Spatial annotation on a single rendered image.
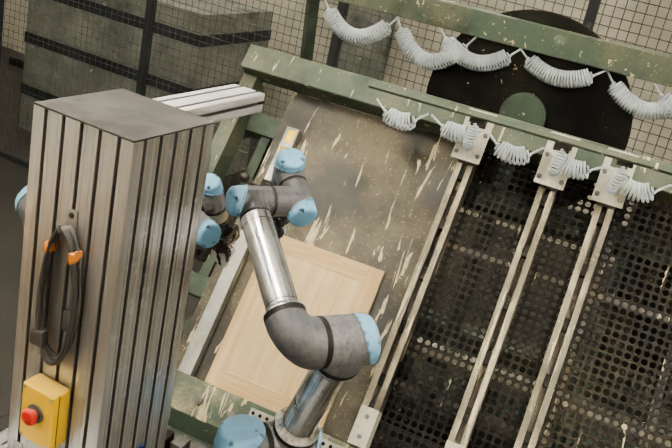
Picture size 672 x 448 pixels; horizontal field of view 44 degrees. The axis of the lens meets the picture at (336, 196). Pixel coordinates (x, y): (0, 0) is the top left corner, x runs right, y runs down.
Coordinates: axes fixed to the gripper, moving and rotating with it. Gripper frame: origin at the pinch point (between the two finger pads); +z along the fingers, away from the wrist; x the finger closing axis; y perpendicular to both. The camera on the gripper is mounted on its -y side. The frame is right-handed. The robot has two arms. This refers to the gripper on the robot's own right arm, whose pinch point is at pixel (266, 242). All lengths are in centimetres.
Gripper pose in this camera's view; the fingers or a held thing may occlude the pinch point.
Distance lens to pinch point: 234.5
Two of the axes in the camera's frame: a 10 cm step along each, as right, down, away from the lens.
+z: -2.0, 6.2, 7.6
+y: 7.1, -4.5, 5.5
